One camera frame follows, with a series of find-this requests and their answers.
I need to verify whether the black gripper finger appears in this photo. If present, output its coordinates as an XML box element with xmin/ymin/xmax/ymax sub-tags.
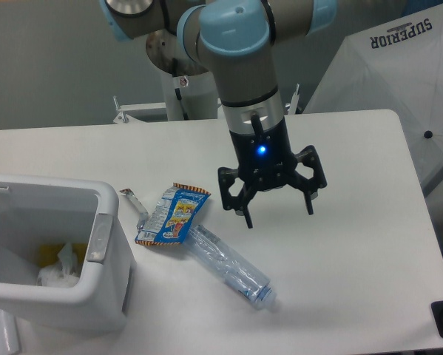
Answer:
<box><xmin>217</xmin><ymin>166</ymin><xmax>261</xmax><ymax>229</ymax></box>
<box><xmin>285</xmin><ymin>145</ymin><xmax>328</xmax><ymax>216</ymax></box>

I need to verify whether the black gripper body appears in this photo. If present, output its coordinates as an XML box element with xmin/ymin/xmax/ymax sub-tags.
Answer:
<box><xmin>230</xmin><ymin>120</ymin><xmax>297</xmax><ymax>192</ymax></box>

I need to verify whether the blue snack wrapper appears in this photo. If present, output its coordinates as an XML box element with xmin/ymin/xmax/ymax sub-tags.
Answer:
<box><xmin>135</xmin><ymin>183</ymin><xmax>211</xmax><ymax>246</ymax></box>

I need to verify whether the clear plastic bottle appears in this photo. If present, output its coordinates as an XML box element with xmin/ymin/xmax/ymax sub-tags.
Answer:
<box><xmin>183</xmin><ymin>225</ymin><xmax>277</xmax><ymax>309</ymax></box>

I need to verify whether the torn silver wrapper strip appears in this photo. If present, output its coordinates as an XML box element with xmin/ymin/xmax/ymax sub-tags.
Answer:
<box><xmin>120</xmin><ymin>188</ymin><xmax>149</xmax><ymax>233</ymax></box>

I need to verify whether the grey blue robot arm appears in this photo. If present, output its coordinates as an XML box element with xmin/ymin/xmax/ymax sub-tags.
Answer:
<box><xmin>100</xmin><ymin>0</ymin><xmax>337</xmax><ymax>216</ymax></box>

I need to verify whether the white plastic trash can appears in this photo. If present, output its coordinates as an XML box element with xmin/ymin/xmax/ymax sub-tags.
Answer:
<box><xmin>0</xmin><ymin>175</ymin><xmax>136</xmax><ymax>331</ymax></box>

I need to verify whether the yellow trash piece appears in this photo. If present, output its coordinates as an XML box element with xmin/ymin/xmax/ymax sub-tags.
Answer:
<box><xmin>37</xmin><ymin>243</ymin><xmax>87</xmax><ymax>268</ymax></box>

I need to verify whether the right metal table clamp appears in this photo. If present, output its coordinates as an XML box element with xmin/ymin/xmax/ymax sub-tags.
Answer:
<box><xmin>285</xmin><ymin>83</ymin><xmax>300</xmax><ymax>115</ymax></box>

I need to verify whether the metal table clamp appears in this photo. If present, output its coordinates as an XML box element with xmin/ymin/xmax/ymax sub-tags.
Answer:
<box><xmin>112</xmin><ymin>95</ymin><xmax>129</xmax><ymax>124</ymax></box>
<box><xmin>285</xmin><ymin>83</ymin><xmax>300</xmax><ymax>115</ymax></box>

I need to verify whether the left metal table clamp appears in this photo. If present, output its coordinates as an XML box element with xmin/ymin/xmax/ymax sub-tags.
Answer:
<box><xmin>112</xmin><ymin>95</ymin><xmax>129</xmax><ymax>124</ymax></box>

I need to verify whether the white umbrella with lettering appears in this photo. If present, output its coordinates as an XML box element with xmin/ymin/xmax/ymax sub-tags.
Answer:
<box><xmin>305</xmin><ymin>4</ymin><xmax>443</xmax><ymax>189</ymax></box>

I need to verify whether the crumpled white tissue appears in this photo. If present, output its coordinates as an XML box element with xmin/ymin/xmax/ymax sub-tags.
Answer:
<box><xmin>36</xmin><ymin>243</ymin><xmax>82</xmax><ymax>288</ymax></box>

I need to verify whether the paper sheet with writing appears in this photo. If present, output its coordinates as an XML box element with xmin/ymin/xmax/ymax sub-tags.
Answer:
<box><xmin>0</xmin><ymin>309</ymin><xmax>21</xmax><ymax>354</ymax></box>

